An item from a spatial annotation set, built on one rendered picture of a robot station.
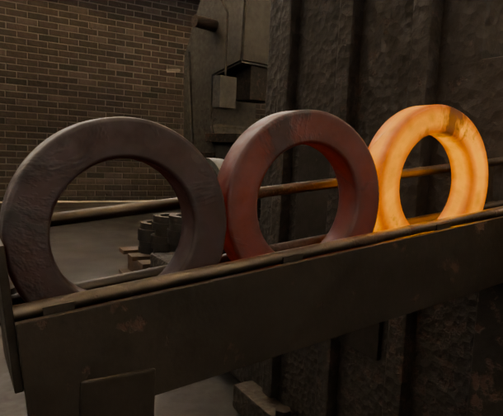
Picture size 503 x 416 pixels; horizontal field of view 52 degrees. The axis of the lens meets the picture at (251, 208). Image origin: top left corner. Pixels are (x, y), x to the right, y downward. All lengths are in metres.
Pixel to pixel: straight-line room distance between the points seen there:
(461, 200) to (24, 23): 6.23
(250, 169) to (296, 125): 0.06
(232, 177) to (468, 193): 0.33
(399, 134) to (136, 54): 6.40
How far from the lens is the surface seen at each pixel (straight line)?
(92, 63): 6.73
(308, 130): 0.50
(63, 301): 0.40
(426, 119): 0.61
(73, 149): 0.41
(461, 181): 0.69
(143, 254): 2.78
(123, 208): 0.49
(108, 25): 6.86
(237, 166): 0.46
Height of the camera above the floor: 0.71
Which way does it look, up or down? 6 degrees down
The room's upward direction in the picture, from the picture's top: 3 degrees clockwise
